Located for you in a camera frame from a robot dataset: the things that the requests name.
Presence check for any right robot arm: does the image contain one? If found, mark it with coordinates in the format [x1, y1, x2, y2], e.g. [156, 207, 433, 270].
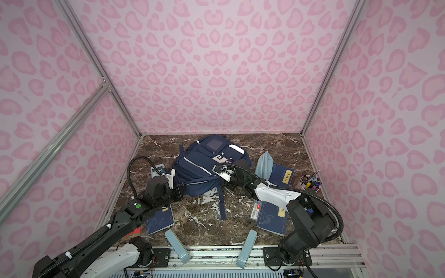
[220, 168, 344, 265]

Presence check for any grey pocket calculator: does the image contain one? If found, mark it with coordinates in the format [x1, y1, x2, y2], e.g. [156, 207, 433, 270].
[150, 163, 165, 178]

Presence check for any navy blue student backpack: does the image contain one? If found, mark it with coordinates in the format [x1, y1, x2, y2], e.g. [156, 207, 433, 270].
[172, 135, 251, 220]

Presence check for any teal pencil pouch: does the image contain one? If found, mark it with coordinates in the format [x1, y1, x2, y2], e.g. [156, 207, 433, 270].
[254, 151, 274, 180]

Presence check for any navy book yellow label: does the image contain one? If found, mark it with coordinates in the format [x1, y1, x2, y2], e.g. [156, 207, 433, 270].
[268, 163, 295, 188]

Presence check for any pink pen holder cup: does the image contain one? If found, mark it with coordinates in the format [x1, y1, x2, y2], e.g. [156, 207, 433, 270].
[300, 170, 322, 192]

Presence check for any right teal stand block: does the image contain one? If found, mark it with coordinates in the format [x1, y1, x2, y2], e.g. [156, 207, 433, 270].
[236, 229, 257, 269]

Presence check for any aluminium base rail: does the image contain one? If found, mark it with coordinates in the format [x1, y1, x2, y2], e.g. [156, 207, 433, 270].
[104, 243, 366, 278]

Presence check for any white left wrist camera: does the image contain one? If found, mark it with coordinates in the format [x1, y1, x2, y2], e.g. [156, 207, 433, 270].
[161, 169, 176, 190]

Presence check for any teal stand block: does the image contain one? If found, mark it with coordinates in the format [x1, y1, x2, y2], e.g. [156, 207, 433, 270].
[236, 229, 257, 269]
[165, 229, 192, 264]

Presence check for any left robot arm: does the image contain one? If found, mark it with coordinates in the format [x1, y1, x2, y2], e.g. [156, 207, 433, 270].
[32, 169, 185, 278]

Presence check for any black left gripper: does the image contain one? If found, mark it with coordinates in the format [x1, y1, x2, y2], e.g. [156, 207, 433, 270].
[155, 183, 188, 211]

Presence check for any left teal stand block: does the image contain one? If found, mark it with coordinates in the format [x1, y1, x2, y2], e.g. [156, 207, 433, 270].
[165, 229, 192, 264]

